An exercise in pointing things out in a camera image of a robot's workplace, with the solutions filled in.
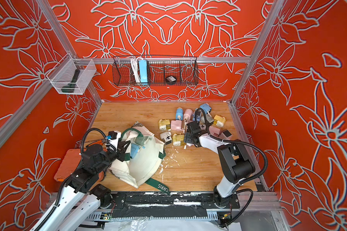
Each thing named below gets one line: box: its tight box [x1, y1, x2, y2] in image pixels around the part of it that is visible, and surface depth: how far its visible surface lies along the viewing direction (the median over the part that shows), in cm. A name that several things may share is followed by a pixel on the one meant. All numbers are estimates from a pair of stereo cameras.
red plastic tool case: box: [53, 148, 82, 182], surface depth 83 cm
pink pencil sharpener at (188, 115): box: [183, 108, 193, 122], surface depth 105 cm
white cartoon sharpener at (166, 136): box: [160, 130, 173, 145], surface depth 95 cm
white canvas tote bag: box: [108, 121, 171, 194], surface depth 84 cm
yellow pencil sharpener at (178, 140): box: [172, 133, 185, 147], surface depth 94 cm
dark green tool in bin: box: [61, 69, 81, 93], surface depth 83 cm
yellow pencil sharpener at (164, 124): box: [158, 119, 171, 131], surface depth 102 cm
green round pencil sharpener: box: [133, 135, 149, 146], surface depth 92 cm
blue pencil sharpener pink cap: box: [175, 106, 184, 121], surface depth 106 cm
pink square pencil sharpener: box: [170, 119, 185, 134], surface depth 102 cm
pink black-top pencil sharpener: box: [221, 129, 233, 139], surface depth 94 cm
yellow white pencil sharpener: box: [213, 114, 226, 128], surface depth 105 cm
